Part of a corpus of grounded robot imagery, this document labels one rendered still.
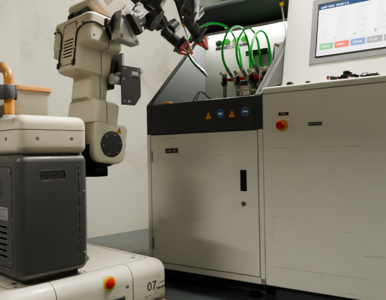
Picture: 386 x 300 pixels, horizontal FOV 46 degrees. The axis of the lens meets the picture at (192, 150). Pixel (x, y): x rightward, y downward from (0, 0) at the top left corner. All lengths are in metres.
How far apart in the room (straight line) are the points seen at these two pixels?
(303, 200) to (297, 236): 0.16
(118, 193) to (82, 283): 2.51
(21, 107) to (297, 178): 1.17
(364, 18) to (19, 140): 1.63
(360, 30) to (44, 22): 2.43
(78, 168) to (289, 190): 0.96
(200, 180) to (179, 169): 0.14
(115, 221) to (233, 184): 2.03
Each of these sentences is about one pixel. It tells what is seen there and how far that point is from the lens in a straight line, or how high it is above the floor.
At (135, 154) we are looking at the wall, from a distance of 4.16.
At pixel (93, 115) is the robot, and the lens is 1.82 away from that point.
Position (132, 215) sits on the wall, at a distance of 4.17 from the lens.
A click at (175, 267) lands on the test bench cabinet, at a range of 2.46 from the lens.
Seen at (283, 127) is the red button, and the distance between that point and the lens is 2.07.
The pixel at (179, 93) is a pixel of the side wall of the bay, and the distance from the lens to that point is 2.71.
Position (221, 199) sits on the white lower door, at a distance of 2.24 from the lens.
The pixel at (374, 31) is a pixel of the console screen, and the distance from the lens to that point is 2.30.
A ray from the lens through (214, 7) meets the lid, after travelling 2.84.
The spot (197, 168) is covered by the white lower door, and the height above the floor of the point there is 0.61.
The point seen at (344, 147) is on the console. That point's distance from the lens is 1.98.
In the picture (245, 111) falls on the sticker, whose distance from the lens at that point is 2.16.
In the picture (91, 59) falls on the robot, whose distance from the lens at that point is 1.87.
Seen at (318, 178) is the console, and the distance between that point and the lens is 2.02.
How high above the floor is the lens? 0.68
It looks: 1 degrees up
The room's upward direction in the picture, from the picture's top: 1 degrees counter-clockwise
